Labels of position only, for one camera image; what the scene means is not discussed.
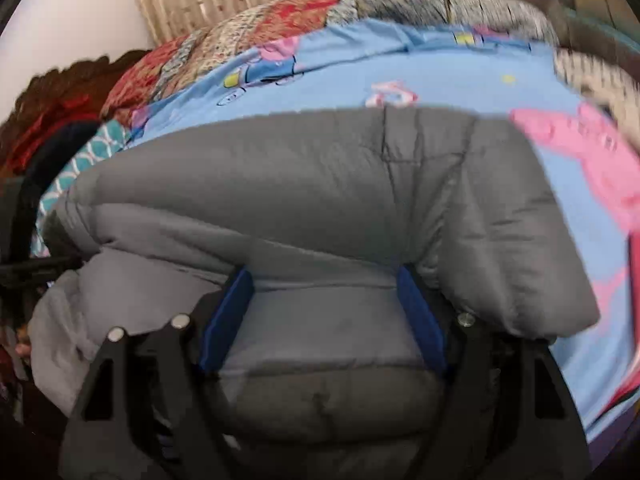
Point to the grey white knit blanket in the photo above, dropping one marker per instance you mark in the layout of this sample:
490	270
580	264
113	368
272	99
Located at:
450	2

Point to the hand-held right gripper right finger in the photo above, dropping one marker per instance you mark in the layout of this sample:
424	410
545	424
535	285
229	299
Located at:
420	320

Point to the grey puffer jacket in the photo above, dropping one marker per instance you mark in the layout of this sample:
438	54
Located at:
325	200

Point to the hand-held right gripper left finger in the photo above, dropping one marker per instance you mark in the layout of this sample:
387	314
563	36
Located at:
227	320

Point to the dark wooden furniture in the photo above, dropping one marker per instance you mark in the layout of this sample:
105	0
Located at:
590	5

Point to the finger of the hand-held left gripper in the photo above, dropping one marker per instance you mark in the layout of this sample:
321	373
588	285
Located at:
45	266

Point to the dark brown scalloped cloth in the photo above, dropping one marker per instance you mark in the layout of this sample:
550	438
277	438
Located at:
55	95

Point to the red patchwork quilt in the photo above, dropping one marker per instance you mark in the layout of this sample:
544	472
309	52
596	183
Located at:
250	25

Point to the blue cartoon printed bed sheet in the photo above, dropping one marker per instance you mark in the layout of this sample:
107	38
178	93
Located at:
450	70

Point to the teal scale-patterned cloth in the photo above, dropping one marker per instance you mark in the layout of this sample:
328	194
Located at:
90	160

